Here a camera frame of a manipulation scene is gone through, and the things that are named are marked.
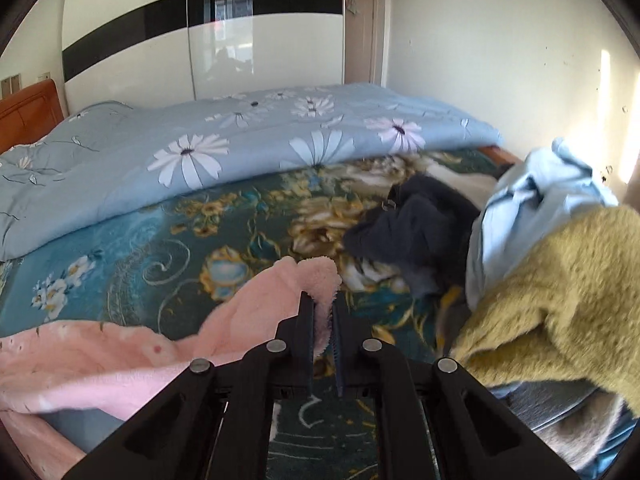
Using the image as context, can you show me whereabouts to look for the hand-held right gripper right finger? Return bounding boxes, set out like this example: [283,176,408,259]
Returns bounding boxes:
[333,306,581,480]

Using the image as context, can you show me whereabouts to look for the wooden headboard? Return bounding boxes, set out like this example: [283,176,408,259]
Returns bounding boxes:
[0,79,67,155]

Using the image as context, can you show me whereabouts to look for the wall switch panel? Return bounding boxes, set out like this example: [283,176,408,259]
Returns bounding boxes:
[0,73,24,101]

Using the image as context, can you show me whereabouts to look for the white wardrobe with black stripe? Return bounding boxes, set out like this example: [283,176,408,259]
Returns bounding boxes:
[61,0,346,114]

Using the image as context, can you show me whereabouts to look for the dark navy garment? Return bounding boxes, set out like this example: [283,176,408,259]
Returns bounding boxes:
[344,174,482,299]

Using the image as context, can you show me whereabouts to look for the yellow-green fleece garment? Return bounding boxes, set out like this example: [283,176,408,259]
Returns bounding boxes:
[451,205,640,417]

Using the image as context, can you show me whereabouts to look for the grey garment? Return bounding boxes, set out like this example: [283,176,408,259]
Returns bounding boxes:
[436,286,637,478]

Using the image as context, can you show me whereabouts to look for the teal floral bed blanket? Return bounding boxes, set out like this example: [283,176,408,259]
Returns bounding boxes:
[0,147,516,480]

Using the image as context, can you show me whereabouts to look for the pink door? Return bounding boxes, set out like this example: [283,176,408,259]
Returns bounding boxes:
[345,0,385,88]

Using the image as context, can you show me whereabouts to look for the blue daisy print quilt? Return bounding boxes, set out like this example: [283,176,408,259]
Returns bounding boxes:
[0,82,504,262]

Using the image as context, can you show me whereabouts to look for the pink fleece garment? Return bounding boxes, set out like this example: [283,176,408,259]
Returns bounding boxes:
[0,256,344,420]

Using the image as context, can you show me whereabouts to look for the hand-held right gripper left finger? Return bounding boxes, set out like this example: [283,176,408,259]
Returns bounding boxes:
[61,291,316,480]

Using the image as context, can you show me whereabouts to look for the light blue shirt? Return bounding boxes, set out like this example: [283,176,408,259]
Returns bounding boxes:
[466,138,620,311]

